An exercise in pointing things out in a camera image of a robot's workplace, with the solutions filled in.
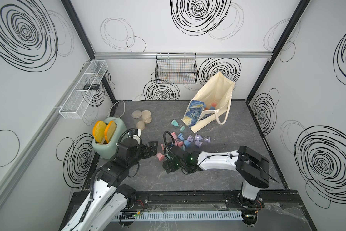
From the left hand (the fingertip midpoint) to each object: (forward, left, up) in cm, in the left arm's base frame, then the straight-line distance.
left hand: (151, 144), depth 73 cm
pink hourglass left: (0, -4, -15) cm, 16 cm away
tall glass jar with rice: (+24, +13, -6) cm, 28 cm away
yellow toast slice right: (+7, +23, 0) cm, 24 cm away
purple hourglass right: (+15, -34, -17) cm, 41 cm away
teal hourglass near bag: (+26, -12, -17) cm, 33 cm away
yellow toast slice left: (+6, +29, +1) cm, 30 cm away
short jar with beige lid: (+29, +8, -14) cm, 33 cm away
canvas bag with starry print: (+51, -43, -17) cm, 69 cm away
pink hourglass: (+16, -12, -17) cm, 26 cm away
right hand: (-4, -8, -17) cm, 19 cm away
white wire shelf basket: (+24, +38, +15) cm, 48 cm away
